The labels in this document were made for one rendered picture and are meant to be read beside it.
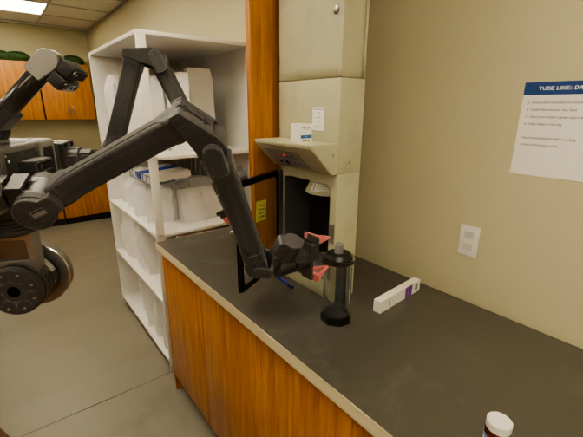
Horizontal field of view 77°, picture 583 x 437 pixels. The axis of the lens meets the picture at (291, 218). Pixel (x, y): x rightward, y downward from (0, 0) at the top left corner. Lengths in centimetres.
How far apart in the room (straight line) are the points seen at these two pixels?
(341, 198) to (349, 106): 30
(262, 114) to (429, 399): 108
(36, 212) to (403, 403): 92
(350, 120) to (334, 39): 25
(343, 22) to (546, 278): 101
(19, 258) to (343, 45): 111
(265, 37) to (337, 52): 36
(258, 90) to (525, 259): 109
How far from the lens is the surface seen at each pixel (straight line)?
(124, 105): 135
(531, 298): 147
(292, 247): 95
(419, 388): 108
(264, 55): 149
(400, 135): 159
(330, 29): 127
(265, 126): 148
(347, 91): 123
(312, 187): 135
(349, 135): 125
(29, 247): 124
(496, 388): 115
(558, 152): 135
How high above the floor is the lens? 162
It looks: 17 degrees down
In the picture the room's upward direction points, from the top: straight up
